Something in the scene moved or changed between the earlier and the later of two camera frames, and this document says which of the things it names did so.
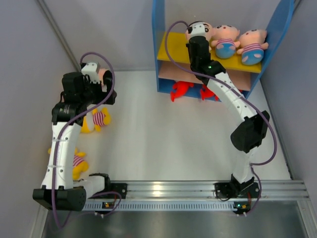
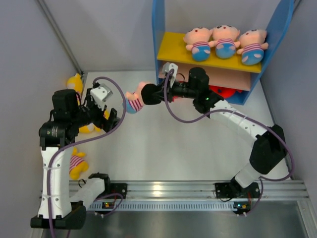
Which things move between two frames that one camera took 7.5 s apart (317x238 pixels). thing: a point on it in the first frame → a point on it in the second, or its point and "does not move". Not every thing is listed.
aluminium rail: (148, 191) does not move
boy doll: (252, 44) does not move
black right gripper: (187, 45) → (159, 95)
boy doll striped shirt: (225, 37) does not move
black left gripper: (102, 95) → (107, 125)
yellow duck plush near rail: (79, 164) does not move
